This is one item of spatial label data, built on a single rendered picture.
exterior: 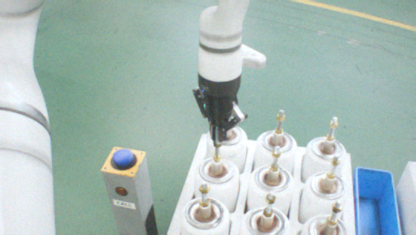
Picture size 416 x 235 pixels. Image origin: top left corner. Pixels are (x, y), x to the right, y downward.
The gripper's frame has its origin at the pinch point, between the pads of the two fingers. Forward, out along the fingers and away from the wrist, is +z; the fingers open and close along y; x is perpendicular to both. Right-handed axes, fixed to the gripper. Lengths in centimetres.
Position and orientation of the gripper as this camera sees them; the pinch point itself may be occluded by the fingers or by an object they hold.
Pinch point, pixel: (218, 132)
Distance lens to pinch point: 75.8
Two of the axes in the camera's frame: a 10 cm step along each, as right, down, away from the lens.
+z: 0.0, 7.9, 6.2
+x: 7.6, -4.0, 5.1
